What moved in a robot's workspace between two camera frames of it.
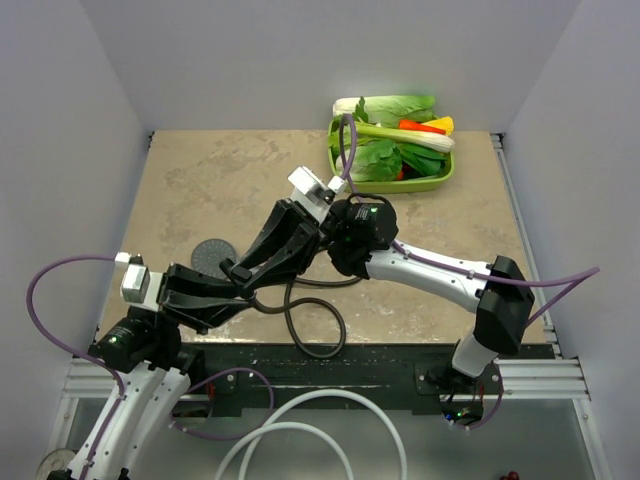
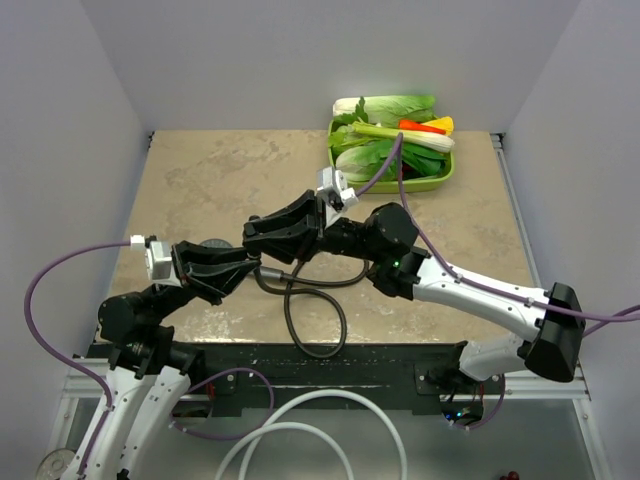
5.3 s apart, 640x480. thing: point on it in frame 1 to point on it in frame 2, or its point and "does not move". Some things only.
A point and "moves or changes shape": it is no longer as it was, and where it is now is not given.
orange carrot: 418,126 does not move
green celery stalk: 422,139 does not move
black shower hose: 312,283 moves or changes shape
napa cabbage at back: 389,110 does not move
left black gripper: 197,299 to 210,271
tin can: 55,460 does not move
